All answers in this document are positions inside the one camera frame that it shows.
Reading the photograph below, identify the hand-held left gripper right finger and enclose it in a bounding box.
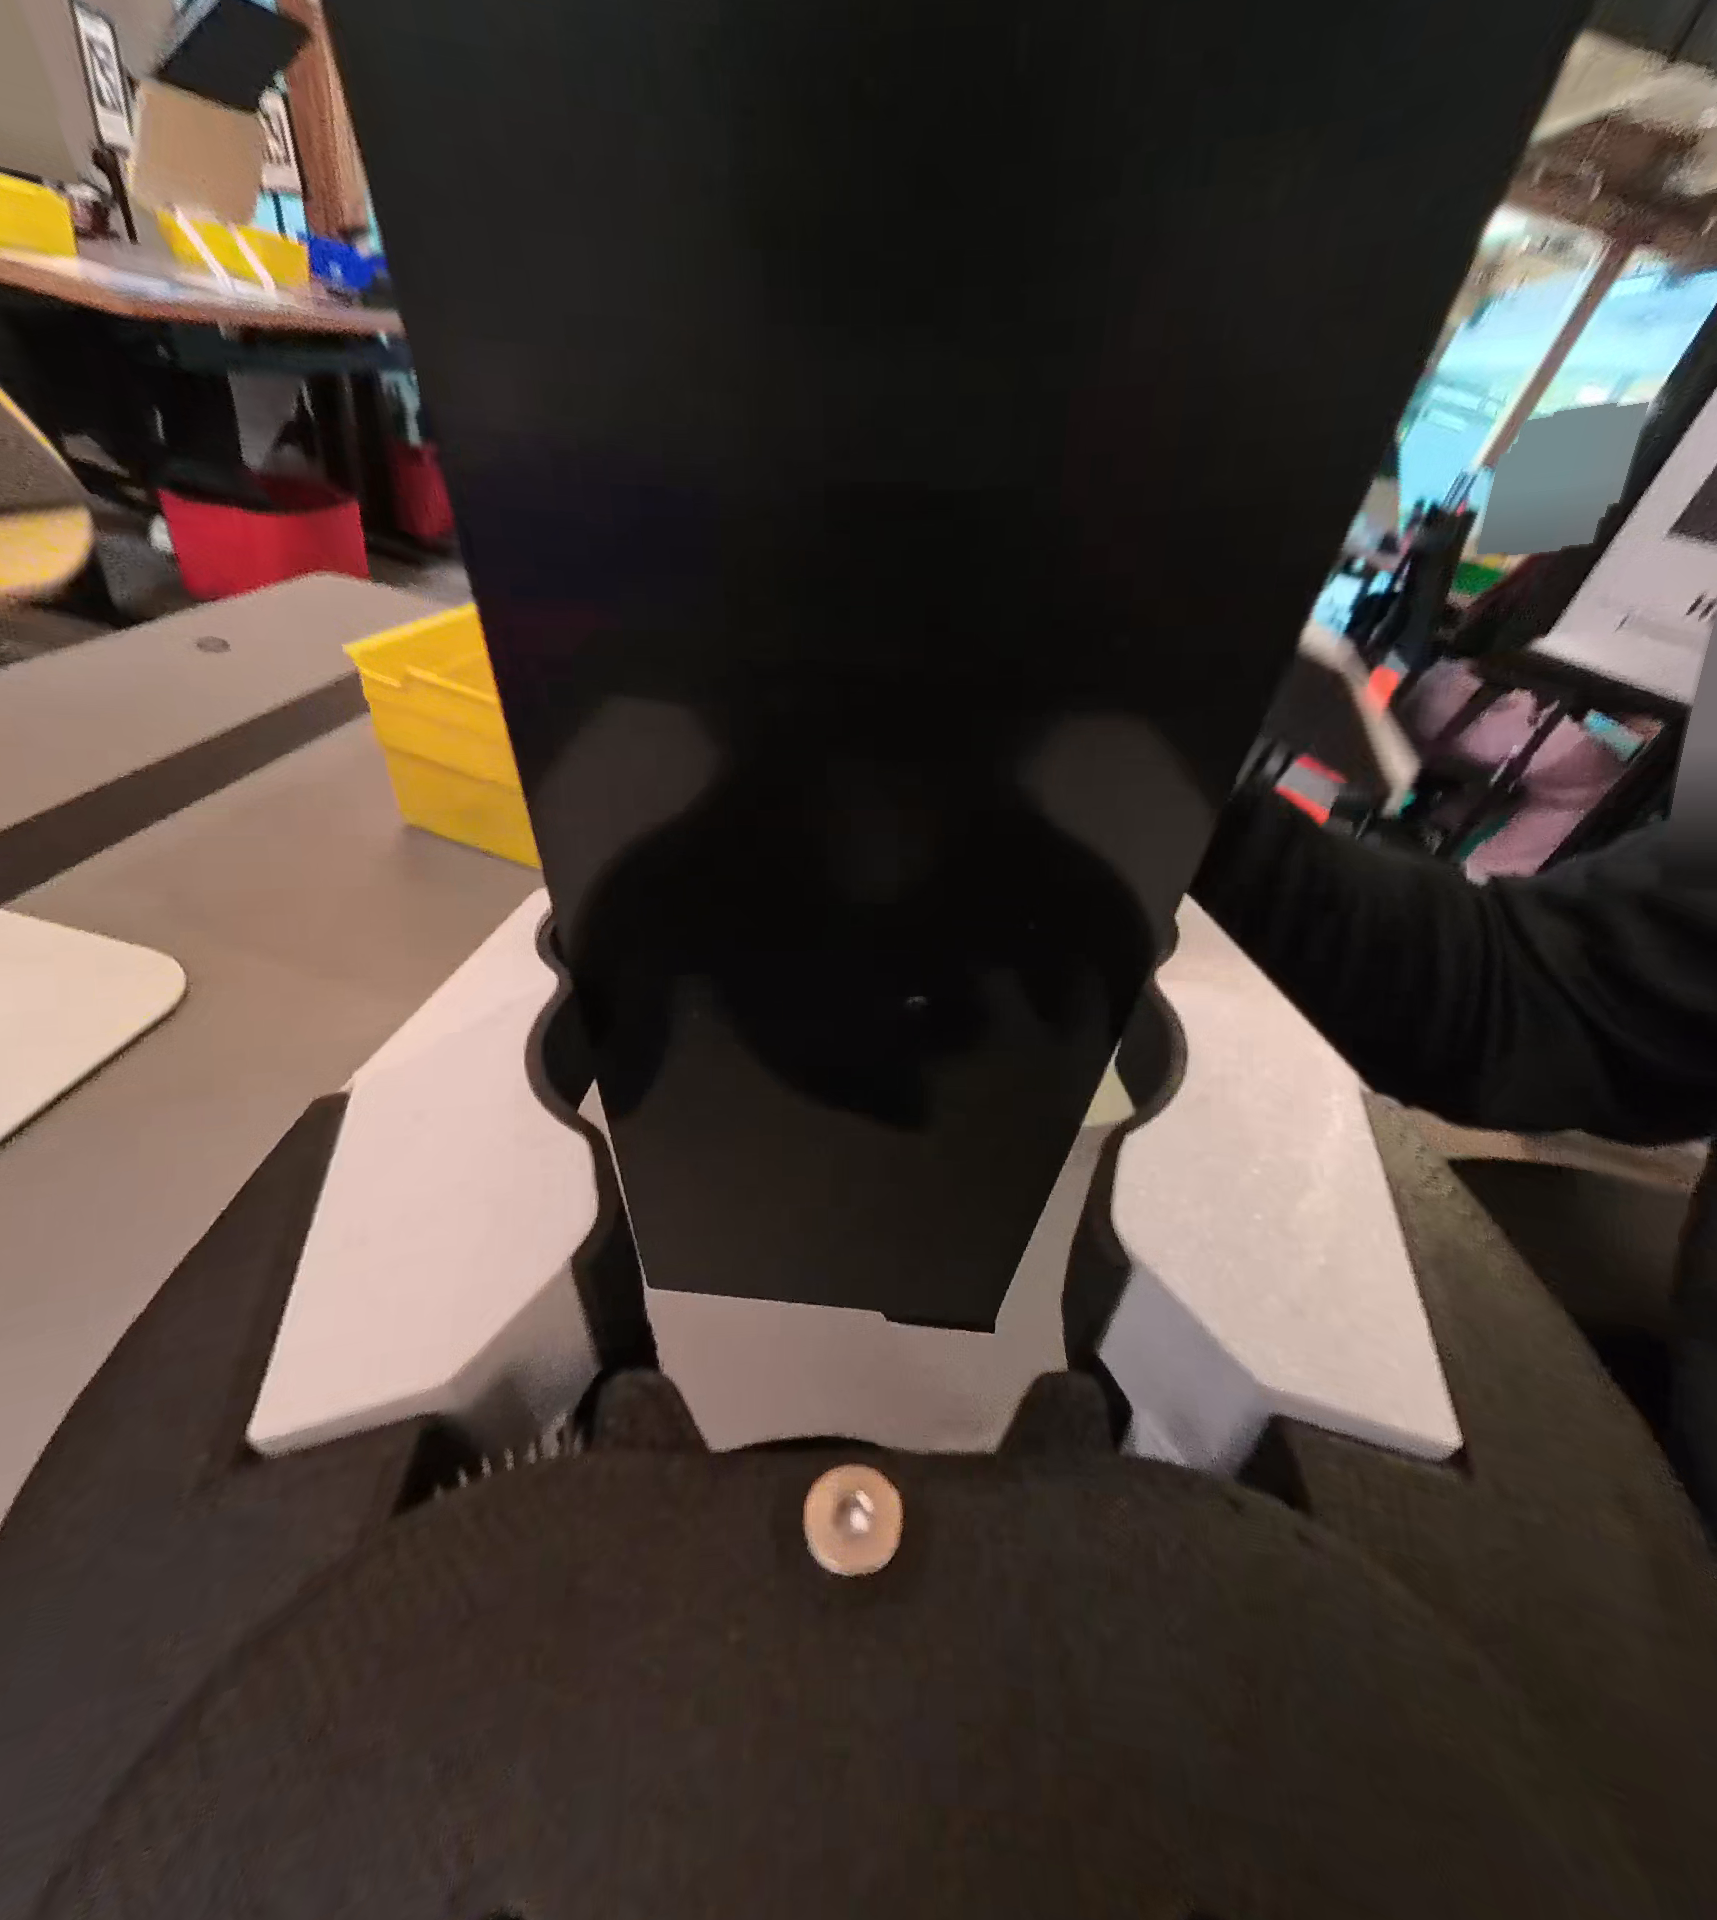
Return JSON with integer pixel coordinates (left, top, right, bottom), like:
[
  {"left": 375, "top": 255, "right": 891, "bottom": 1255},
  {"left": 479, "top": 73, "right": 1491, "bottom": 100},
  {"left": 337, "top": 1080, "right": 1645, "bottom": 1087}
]
[{"left": 1069, "top": 895, "right": 1467, "bottom": 1464}]

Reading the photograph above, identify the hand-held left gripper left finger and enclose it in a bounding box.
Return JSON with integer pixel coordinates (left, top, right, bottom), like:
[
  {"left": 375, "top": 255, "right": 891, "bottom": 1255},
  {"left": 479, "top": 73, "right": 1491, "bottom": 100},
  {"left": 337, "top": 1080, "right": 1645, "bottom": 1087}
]
[{"left": 251, "top": 895, "right": 651, "bottom": 1458}]

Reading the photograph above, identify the yellow plastic bin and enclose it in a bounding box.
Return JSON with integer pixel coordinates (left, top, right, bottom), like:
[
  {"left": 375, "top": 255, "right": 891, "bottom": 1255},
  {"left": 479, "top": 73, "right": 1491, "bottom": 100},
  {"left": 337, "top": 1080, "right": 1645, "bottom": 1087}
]
[{"left": 342, "top": 601, "right": 544, "bottom": 873}]

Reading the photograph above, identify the black fabric piece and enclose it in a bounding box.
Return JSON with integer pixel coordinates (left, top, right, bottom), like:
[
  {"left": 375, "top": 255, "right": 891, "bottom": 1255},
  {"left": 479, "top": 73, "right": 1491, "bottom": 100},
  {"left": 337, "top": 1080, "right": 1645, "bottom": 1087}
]
[{"left": 319, "top": 0, "right": 1595, "bottom": 1332}]

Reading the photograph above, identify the person's right forearm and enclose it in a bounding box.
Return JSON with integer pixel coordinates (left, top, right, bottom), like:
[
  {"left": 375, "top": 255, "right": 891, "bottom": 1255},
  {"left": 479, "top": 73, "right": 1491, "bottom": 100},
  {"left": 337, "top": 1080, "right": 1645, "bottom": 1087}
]
[{"left": 1189, "top": 780, "right": 1717, "bottom": 1149}]

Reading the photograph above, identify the white board stand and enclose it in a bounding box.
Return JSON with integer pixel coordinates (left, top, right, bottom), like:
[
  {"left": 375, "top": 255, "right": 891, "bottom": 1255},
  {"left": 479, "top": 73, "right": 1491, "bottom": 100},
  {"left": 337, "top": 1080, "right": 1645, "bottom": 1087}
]
[{"left": 0, "top": 886, "right": 191, "bottom": 1224}]

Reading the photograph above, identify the red plastic bin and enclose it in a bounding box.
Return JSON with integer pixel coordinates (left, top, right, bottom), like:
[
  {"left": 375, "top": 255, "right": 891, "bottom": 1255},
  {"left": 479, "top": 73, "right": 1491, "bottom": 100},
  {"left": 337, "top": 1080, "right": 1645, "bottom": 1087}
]
[{"left": 162, "top": 466, "right": 375, "bottom": 602}]

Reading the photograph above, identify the black framed tag sign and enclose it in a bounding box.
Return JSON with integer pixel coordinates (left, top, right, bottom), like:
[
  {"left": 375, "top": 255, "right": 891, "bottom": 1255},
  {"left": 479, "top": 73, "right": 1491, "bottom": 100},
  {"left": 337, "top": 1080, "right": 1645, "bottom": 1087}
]
[{"left": 1536, "top": 167, "right": 1717, "bottom": 715}]

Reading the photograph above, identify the long wooden desk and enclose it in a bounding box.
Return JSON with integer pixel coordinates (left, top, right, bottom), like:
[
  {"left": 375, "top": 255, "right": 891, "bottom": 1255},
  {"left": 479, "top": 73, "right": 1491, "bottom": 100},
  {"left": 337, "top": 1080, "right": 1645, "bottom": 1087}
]
[{"left": 0, "top": 227, "right": 410, "bottom": 558}]

